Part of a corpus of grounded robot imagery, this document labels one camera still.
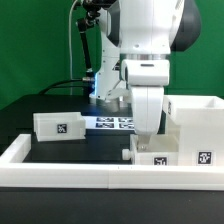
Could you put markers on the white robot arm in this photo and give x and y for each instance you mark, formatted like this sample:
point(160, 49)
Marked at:
point(137, 38)

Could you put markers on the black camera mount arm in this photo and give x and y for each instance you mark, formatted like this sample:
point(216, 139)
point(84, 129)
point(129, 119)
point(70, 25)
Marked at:
point(92, 8)

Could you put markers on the white U-shaped table fence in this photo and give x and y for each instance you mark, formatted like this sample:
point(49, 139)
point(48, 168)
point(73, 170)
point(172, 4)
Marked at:
point(15, 172)

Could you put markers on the white drawer tray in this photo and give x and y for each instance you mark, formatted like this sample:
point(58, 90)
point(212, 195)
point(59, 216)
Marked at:
point(59, 126)
point(163, 151)

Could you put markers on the white marker tag sheet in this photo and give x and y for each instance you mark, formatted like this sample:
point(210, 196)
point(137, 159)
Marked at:
point(114, 123)

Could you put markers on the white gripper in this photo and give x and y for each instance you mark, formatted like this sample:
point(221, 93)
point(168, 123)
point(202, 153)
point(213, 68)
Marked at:
point(146, 105)

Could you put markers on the white front drawer tray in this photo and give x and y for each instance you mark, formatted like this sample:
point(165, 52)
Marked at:
point(163, 151)

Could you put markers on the white drawer cabinet box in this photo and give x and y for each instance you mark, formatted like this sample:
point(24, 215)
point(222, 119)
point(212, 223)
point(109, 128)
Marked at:
point(197, 122)

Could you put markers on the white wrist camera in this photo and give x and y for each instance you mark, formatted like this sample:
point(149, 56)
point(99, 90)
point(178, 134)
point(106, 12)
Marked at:
point(145, 72)

